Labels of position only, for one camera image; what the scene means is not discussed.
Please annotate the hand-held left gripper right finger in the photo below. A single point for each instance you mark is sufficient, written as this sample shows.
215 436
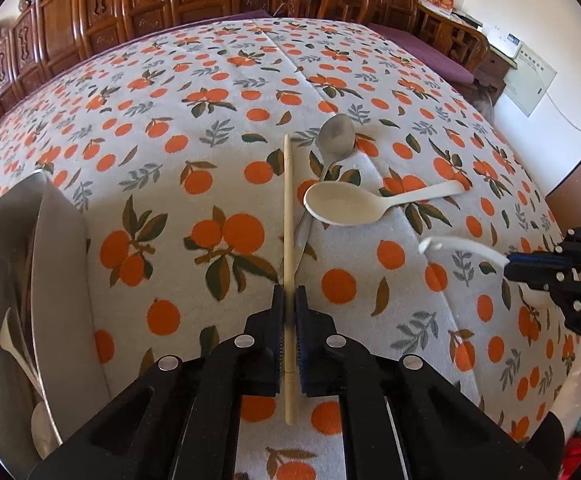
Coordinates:
302 312

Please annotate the large cream plastic spoon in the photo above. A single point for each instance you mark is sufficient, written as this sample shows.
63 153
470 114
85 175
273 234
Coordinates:
340 205

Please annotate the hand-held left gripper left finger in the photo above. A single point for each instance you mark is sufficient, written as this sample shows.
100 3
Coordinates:
280 312

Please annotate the grey metal tray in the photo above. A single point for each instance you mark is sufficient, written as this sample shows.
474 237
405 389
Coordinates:
65 285

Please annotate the white desk device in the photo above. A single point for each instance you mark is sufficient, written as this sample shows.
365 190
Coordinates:
507 47

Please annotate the small wooden cabinet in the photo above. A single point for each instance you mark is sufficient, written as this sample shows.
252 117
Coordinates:
495 67

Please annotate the dark cloth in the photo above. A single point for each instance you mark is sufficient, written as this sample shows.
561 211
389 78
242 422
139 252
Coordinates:
550 445

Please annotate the light wooden chopstick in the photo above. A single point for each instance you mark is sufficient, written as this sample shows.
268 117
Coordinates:
288 200

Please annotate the flat white box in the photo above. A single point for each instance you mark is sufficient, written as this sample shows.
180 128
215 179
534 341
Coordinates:
467 19

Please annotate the orange print tablecloth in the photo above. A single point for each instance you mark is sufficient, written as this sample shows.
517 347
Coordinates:
170 110

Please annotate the lattice back wooden chair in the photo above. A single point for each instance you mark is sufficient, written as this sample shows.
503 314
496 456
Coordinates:
463 40

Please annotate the pale wall panel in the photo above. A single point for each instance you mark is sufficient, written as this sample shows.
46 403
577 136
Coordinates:
532 77

